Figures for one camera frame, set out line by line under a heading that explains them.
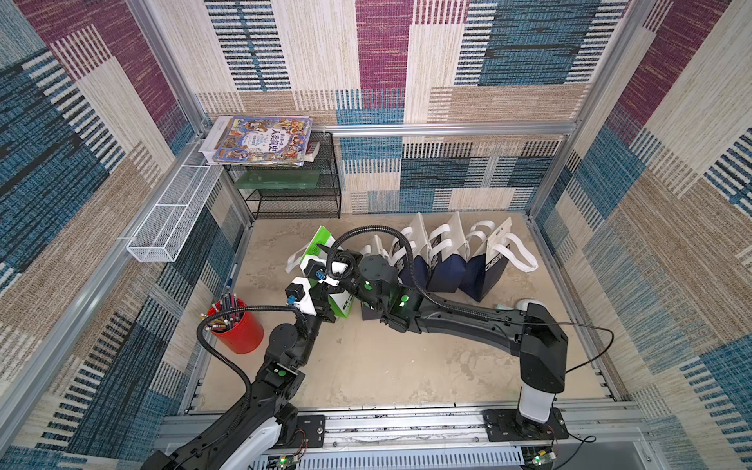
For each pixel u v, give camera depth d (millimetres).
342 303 795
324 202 1191
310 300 641
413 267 877
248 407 520
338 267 606
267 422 559
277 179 956
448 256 841
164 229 718
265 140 799
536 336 509
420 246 790
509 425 732
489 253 812
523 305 916
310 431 729
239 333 775
